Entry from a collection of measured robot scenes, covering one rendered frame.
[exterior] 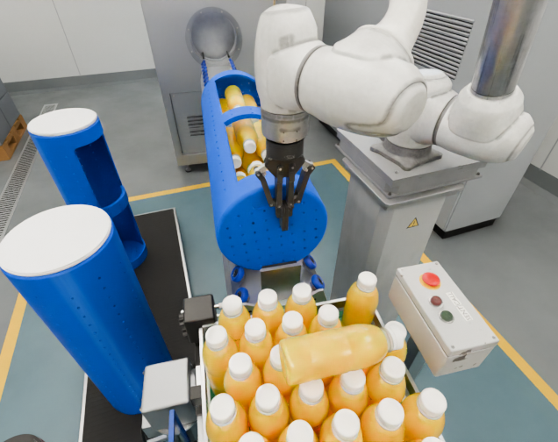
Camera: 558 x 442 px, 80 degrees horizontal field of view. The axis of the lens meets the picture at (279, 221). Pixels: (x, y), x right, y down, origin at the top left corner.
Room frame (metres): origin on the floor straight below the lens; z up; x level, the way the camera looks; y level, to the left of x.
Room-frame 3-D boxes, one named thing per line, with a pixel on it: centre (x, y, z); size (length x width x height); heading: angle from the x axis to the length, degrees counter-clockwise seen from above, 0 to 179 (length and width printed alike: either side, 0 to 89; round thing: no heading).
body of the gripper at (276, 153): (0.60, -0.01, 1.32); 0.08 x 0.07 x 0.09; 102
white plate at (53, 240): (0.66, 0.61, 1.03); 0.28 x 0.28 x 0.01
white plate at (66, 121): (1.41, 0.96, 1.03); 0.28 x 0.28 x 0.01
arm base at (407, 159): (1.06, -0.43, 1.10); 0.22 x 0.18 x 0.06; 31
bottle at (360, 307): (0.46, -0.19, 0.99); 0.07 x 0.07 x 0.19
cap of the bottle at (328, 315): (0.37, -0.10, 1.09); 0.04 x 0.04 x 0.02
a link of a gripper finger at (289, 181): (0.60, -0.02, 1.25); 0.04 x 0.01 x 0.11; 12
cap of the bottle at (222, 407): (0.20, 0.09, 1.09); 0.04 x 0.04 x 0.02
